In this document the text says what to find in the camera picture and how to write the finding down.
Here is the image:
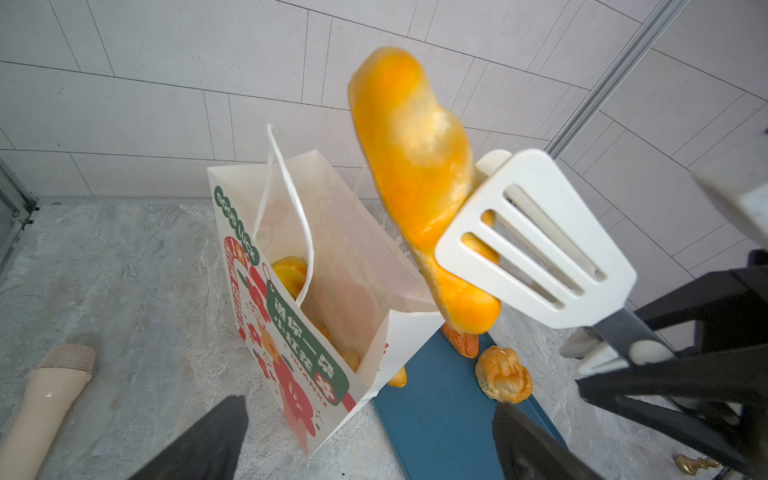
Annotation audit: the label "yellow croissant tray corner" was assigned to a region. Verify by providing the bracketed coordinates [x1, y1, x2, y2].
[271, 256, 308, 300]

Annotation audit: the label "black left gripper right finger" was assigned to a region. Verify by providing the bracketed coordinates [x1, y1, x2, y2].
[492, 403, 602, 480]

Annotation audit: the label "long yellow striped croissant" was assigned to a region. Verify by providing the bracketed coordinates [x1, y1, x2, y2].
[348, 47, 502, 334]

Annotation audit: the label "small brass knob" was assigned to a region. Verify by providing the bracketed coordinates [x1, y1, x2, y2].
[674, 454, 720, 476]

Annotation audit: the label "teal plastic tray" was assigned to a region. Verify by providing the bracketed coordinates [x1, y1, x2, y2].
[371, 328, 568, 480]

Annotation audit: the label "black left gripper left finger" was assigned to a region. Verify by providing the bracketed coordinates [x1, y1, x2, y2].
[131, 395, 248, 479]

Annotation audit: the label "floral paper bag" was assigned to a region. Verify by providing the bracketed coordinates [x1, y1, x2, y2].
[208, 143, 443, 456]

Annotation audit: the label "beige toy microphone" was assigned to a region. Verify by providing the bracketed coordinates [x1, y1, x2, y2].
[1, 344, 96, 479]

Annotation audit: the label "round flaky bun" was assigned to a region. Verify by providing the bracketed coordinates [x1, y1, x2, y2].
[475, 346, 534, 404]

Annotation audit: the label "steel tongs cream tips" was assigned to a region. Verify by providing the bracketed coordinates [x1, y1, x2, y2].
[435, 149, 676, 375]

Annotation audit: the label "orange triangular bread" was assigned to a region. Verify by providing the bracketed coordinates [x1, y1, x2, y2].
[441, 323, 479, 359]

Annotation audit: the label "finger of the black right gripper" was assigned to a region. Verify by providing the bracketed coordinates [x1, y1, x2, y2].
[635, 266, 767, 354]
[577, 344, 767, 477]

